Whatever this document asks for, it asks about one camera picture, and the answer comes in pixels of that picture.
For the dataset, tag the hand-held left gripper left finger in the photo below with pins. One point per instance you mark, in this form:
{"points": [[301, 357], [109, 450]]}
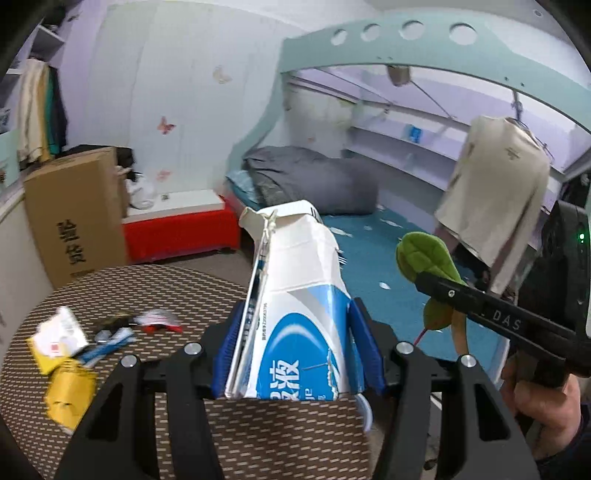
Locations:
{"points": [[220, 369]]}

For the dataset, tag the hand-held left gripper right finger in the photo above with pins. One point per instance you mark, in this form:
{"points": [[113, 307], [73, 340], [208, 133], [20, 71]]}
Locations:
{"points": [[369, 360]]}

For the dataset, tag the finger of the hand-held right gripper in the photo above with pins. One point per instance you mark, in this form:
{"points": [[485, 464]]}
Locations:
{"points": [[503, 318]]}

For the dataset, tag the green leafy sprig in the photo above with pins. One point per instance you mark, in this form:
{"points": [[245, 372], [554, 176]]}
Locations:
{"points": [[422, 251]]}

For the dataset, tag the blue white carton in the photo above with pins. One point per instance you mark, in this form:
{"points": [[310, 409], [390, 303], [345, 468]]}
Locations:
{"points": [[300, 277]]}

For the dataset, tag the person's right forearm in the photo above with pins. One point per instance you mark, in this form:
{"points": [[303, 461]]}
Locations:
{"points": [[577, 457]]}

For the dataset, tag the person's right hand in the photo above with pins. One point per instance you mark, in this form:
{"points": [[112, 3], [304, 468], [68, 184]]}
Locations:
{"points": [[545, 415]]}

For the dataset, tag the red white wrapper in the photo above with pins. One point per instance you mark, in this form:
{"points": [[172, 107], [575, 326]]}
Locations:
{"points": [[159, 321]]}

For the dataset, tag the round polka-dot table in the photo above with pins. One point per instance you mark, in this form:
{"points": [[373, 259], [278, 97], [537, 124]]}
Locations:
{"points": [[152, 295]]}

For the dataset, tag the teal printed bed sheet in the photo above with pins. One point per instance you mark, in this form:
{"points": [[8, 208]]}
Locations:
{"points": [[369, 258]]}

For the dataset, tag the beige hanging sweater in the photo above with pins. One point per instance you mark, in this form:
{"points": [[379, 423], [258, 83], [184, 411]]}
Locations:
{"points": [[498, 184]]}

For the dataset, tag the dark small wrapper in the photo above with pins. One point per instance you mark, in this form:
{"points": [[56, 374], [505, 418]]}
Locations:
{"points": [[113, 325]]}

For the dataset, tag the red storage bench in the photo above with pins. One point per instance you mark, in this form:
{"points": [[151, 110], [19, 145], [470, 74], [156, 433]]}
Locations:
{"points": [[180, 230]]}

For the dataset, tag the blue clothes hanger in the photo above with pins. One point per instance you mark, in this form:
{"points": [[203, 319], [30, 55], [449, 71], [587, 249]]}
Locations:
{"points": [[519, 115]]}

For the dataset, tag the small white carton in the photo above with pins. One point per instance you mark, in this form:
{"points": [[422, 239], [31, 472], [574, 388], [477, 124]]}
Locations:
{"points": [[62, 330]]}

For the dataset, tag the grey folded duvet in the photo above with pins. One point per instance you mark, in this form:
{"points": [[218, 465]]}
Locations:
{"points": [[314, 182]]}

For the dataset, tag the light blue pillow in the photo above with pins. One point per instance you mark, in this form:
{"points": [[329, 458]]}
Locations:
{"points": [[240, 182]]}

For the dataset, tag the white plastic bag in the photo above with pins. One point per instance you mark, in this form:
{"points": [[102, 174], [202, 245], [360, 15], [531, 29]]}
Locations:
{"points": [[139, 194]]}

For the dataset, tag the faded pink butterfly sticker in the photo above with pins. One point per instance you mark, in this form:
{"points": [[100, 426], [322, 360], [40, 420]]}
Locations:
{"points": [[164, 174]]}

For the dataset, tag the small blue box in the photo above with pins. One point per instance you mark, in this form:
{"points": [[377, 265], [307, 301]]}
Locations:
{"points": [[413, 133]]}

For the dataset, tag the brown cardboard box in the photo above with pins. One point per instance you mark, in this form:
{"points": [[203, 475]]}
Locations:
{"points": [[74, 207]]}

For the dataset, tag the white low cabinet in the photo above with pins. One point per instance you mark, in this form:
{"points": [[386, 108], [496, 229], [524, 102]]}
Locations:
{"points": [[18, 258]]}

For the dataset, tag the black bag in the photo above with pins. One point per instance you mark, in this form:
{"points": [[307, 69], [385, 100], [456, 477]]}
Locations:
{"points": [[122, 157]]}

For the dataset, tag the brown hanging cloth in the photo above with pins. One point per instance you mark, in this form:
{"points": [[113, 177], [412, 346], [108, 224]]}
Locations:
{"points": [[398, 75]]}

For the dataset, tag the beige butterfly sticker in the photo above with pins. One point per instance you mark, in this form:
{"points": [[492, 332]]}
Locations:
{"points": [[221, 74]]}

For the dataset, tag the green hanging shirt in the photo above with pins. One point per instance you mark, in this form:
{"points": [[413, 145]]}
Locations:
{"points": [[51, 115]]}

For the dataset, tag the dark hanging jacket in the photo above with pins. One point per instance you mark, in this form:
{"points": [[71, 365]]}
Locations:
{"points": [[59, 106]]}

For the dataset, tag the pale green wardrobe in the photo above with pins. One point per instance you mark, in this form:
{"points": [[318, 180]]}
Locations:
{"points": [[138, 69]]}

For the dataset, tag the cream hanging jacket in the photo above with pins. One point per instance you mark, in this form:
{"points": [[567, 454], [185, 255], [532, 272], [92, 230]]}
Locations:
{"points": [[33, 110]]}

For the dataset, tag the white wall shelf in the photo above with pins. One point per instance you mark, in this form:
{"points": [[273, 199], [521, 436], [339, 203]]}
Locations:
{"points": [[392, 147]]}

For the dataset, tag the teal bunk bed frame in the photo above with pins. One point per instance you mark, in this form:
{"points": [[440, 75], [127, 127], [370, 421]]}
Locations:
{"points": [[314, 50]]}

